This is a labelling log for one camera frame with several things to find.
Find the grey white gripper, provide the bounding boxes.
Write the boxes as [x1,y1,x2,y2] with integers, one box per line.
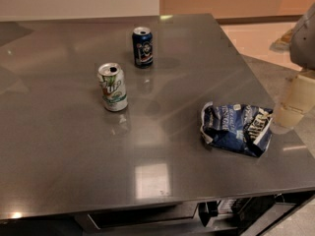
[271,3,315,134]

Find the blue pepsi can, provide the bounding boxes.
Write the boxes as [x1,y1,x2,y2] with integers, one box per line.
[132,27,153,68]

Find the white green 7up can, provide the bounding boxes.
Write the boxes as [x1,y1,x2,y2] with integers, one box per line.
[97,63,128,112]

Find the crumpled blue chip bag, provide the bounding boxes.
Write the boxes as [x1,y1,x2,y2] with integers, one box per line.
[200,102,273,157]

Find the black device under table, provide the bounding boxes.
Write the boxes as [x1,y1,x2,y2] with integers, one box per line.
[198,196,275,229]

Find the metal drawer under table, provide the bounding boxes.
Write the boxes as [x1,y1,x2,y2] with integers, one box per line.
[75,202,198,233]

